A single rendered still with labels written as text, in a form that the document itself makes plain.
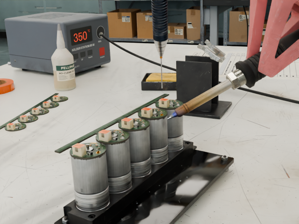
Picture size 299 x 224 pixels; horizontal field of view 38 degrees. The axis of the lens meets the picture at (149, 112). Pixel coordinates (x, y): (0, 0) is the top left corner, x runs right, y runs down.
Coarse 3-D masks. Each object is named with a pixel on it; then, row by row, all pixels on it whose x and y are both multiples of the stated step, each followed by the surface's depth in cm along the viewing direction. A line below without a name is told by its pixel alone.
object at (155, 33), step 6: (156, 0) 29; (162, 0) 29; (156, 6) 29; (162, 6) 29; (156, 12) 29; (162, 12) 29; (156, 18) 30; (162, 18) 30; (156, 24) 30; (162, 24) 30; (156, 30) 30; (162, 30) 30; (156, 36) 30; (162, 36) 30
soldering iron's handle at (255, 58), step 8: (296, 32) 36; (280, 40) 36; (288, 40) 36; (296, 40) 35; (280, 48) 35; (256, 56) 36; (240, 64) 35; (248, 64) 35; (256, 64) 35; (248, 72) 35; (256, 72) 35; (248, 80) 36; (256, 80) 36
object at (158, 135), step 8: (152, 120) 35; (160, 120) 35; (152, 128) 35; (160, 128) 36; (152, 136) 36; (160, 136) 36; (152, 144) 36; (160, 144) 36; (152, 152) 36; (160, 152) 36; (152, 160) 36; (160, 160) 36
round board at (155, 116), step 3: (156, 108) 37; (156, 111) 37; (159, 111) 37; (162, 111) 37; (165, 111) 37; (138, 114) 36; (156, 114) 35; (159, 114) 36; (165, 114) 36; (141, 117) 35; (144, 117) 35; (147, 117) 35; (150, 117) 35; (153, 117) 35; (156, 117) 35; (159, 117) 35; (162, 117) 35
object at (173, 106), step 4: (172, 100) 39; (176, 100) 39; (156, 104) 38; (172, 104) 38; (176, 104) 38; (180, 104) 38; (160, 108) 38; (164, 108) 37; (168, 108) 37; (172, 108) 37
